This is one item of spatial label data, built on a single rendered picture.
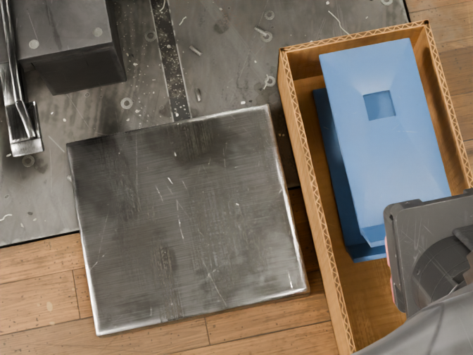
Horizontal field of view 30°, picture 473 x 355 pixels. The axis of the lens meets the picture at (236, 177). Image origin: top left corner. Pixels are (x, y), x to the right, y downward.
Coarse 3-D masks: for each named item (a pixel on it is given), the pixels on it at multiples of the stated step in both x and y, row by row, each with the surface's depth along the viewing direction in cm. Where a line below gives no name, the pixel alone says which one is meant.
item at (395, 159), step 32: (320, 64) 67; (352, 64) 66; (384, 64) 66; (416, 64) 66; (352, 96) 66; (416, 96) 66; (352, 128) 65; (384, 128) 65; (416, 128) 65; (352, 160) 64; (384, 160) 64; (416, 160) 64; (352, 192) 64; (384, 192) 64; (416, 192) 64; (448, 192) 64
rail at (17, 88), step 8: (0, 0) 68; (8, 0) 68; (8, 8) 68; (8, 16) 68; (8, 24) 67; (8, 32) 67; (8, 40) 67; (8, 48) 67; (8, 56) 67; (16, 56) 67; (16, 64) 67; (16, 72) 66; (16, 80) 66; (24, 80) 68; (16, 88) 66; (24, 88) 68; (16, 96) 66
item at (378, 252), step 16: (320, 96) 74; (368, 96) 74; (384, 96) 74; (320, 112) 74; (368, 112) 74; (384, 112) 74; (320, 128) 74; (336, 144) 73; (336, 160) 73; (336, 176) 72; (336, 192) 72; (352, 208) 72; (352, 224) 71; (352, 240) 71; (352, 256) 68; (368, 256) 68; (384, 256) 68
